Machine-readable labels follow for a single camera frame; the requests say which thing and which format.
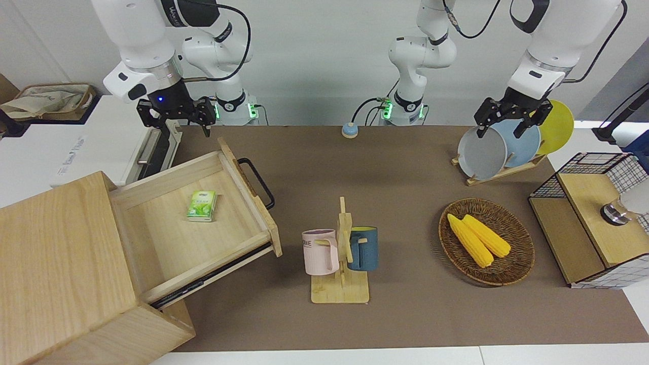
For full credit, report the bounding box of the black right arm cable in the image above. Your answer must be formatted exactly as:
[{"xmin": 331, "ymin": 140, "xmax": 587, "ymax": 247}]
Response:
[{"xmin": 180, "ymin": 0, "xmax": 253, "ymax": 83}]

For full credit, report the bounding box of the wire grid wooden shelf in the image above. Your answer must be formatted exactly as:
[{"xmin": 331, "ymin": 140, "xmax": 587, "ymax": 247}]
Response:
[{"xmin": 528, "ymin": 152, "xmax": 649, "ymax": 290}]

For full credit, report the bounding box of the silver round object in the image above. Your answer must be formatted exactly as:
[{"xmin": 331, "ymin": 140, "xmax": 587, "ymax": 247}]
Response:
[{"xmin": 600, "ymin": 177, "xmax": 649, "ymax": 227}]

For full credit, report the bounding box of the wooden mug holder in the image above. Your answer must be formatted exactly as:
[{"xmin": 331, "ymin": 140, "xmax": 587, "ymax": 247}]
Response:
[{"xmin": 310, "ymin": 197, "xmax": 370, "ymax": 305}]

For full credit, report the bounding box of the yellow corn cob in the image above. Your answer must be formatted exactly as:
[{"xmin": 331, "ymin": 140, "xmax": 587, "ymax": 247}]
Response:
[
  {"xmin": 462, "ymin": 214, "xmax": 512, "ymax": 259},
  {"xmin": 447, "ymin": 213, "xmax": 494, "ymax": 269}
]

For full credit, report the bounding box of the pink mug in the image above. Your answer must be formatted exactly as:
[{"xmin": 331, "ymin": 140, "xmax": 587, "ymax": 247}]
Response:
[{"xmin": 302, "ymin": 229, "xmax": 340, "ymax": 276}]

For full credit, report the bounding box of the green tissue pack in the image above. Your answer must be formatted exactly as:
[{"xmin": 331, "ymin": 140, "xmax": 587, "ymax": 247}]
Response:
[{"xmin": 186, "ymin": 190, "xmax": 218, "ymax": 223}]

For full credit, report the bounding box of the black base power cable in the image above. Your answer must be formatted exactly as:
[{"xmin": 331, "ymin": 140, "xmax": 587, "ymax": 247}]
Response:
[{"xmin": 352, "ymin": 81, "xmax": 402, "ymax": 127}]

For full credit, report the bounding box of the brown table mat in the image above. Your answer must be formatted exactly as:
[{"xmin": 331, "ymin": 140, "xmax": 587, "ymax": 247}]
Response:
[{"xmin": 171, "ymin": 125, "xmax": 649, "ymax": 353}]

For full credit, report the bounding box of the dark blue mug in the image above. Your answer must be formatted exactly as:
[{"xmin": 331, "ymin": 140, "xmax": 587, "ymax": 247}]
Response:
[{"xmin": 348, "ymin": 226, "xmax": 379, "ymax": 272}]

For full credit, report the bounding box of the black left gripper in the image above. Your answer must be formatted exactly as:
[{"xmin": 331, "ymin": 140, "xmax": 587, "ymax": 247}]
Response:
[{"xmin": 474, "ymin": 86, "xmax": 553, "ymax": 141}]

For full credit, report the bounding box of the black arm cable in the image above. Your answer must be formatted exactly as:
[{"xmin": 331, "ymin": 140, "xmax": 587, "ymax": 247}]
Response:
[
  {"xmin": 180, "ymin": 0, "xmax": 253, "ymax": 83},
  {"xmin": 443, "ymin": 0, "xmax": 501, "ymax": 40}
]

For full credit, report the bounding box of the brown wicker basket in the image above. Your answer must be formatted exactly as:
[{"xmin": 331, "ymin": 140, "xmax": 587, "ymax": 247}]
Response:
[{"xmin": 438, "ymin": 198, "xmax": 536, "ymax": 287}]

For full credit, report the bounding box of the light wooden drawer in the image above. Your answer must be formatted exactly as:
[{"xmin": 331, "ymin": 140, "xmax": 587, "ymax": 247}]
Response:
[{"xmin": 109, "ymin": 137, "xmax": 283, "ymax": 309}]

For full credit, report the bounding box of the light blue plate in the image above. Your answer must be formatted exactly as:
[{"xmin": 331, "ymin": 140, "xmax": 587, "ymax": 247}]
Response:
[{"xmin": 491, "ymin": 119, "xmax": 542, "ymax": 168}]

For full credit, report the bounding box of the blue box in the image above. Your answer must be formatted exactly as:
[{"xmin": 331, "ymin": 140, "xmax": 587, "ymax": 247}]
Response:
[{"xmin": 623, "ymin": 131, "xmax": 649, "ymax": 174}]

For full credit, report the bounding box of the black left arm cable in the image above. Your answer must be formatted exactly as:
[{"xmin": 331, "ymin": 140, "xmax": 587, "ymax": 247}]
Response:
[{"xmin": 443, "ymin": 0, "xmax": 501, "ymax": 40}]

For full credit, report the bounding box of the wooden plate rack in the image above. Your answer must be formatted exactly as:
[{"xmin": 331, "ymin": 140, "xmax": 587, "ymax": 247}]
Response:
[{"xmin": 451, "ymin": 154, "xmax": 548, "ymax": 187}]

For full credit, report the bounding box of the white cabinet with silver handle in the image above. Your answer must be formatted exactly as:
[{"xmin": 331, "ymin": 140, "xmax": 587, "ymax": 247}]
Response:
[{"xmin": 0, "ymin": 95, "xmax": 183, "ymax": 208}]

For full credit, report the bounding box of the black pole stand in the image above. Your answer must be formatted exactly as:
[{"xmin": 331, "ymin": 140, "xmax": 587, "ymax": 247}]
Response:
[{"xmin": 592, "ymin": 84, "xmax": 649, "ymax": 145}]

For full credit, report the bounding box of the yellow plate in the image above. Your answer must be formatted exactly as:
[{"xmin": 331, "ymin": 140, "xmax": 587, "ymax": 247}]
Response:
[{"xmin": 535, "ymin": 100, "xmax": 575, "ymax": 156}]

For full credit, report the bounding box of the light wooden cabinet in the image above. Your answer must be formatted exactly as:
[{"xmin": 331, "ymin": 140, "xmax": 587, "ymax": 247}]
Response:
[{"xmin": 0, "ymin": 171, "xmax": 196, "ymax": 365}]

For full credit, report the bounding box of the black metal drawer handle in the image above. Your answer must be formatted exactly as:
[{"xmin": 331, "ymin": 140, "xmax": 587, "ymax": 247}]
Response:
[{"xmin": 237, "ymin": 158, "xmax": 276, "ymax": 210}]

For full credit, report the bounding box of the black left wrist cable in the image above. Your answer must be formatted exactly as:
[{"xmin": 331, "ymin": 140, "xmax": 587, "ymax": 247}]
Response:
[{"xmin": 562, "ymin": 0, "xmax": 628, "ymax": 85}]

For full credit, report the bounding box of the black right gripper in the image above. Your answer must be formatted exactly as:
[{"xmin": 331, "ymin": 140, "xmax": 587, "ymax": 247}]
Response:
[{"xmin": 137, "ymin": 81, "xmax": 218, "ymax": 138}]

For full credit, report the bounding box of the grey plate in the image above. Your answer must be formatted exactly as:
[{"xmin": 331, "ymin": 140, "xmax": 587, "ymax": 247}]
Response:
[{"xmin": 457, "ymin": 126, "xmax": 509, "ymax": 181}]

